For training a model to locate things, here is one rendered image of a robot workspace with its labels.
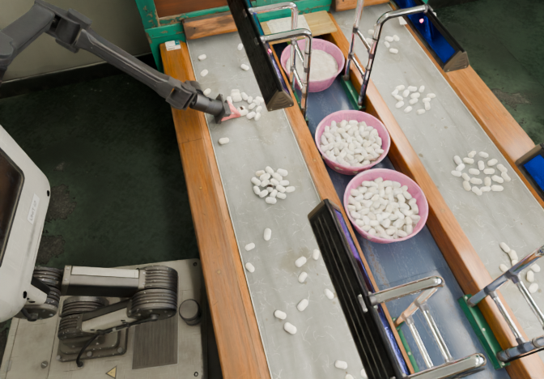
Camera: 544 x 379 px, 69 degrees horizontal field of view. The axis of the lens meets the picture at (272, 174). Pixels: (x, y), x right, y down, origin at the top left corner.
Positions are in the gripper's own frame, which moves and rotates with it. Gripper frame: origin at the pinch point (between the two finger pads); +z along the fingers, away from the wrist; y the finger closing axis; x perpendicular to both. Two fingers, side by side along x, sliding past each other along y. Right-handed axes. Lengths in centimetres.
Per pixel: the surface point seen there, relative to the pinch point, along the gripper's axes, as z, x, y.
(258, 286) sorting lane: -7, 7, -65
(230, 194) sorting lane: -7.3, 7.9, -32.6
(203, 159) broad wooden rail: -13.3, 9.7, -17.3
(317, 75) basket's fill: 30.7, -21.4, 14.1
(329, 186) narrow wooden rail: 16.0, -14.4, -40.4
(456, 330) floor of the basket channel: 38, -21, -92
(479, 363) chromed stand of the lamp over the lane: -6, -43, -102
